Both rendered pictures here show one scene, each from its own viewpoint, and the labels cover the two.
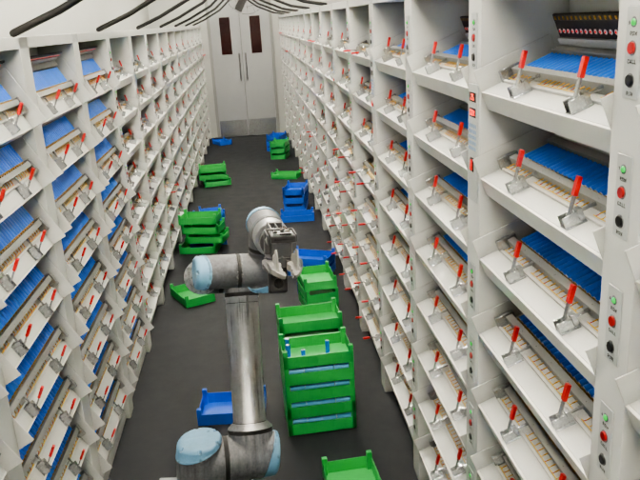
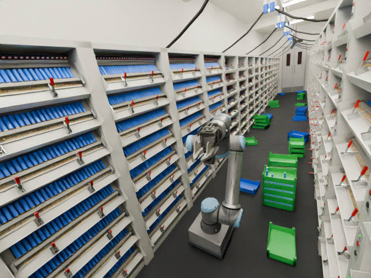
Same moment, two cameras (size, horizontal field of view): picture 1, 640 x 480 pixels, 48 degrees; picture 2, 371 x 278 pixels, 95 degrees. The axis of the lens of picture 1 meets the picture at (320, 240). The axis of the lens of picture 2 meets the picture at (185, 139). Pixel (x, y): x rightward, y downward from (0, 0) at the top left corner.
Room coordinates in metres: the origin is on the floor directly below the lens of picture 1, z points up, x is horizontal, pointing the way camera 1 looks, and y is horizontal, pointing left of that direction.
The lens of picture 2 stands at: (1.06, -0.25, 1.45)
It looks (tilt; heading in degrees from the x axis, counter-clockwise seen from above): 19 degrees down; 40
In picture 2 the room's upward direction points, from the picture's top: 9 degrees counter-clockwise
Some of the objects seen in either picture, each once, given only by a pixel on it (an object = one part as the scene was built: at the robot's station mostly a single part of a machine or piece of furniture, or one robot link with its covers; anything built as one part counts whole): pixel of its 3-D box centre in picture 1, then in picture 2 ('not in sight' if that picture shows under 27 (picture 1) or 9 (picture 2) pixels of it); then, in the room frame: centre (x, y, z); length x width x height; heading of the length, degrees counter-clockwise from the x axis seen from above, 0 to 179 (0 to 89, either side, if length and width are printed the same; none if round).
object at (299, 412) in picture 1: (318, 396); (278, 193); (2.82, 0.05, 0.12); 0.30 x 0.20 x 0.08; 97
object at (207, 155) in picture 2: (295, 261); (207, 149); (1.53, 0.06, 1.20); 0.09 x 0.03 x 0.06; 17
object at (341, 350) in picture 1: (315, 347); (279, 174); (2.82, 0.05, 0.36); 0.30 x 0.20 x 0.08; 97
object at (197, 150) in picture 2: (277, 262); (196, 148); (1.52, 0.10, 1.21); 0.09 x 0.03 x 0.06; 9
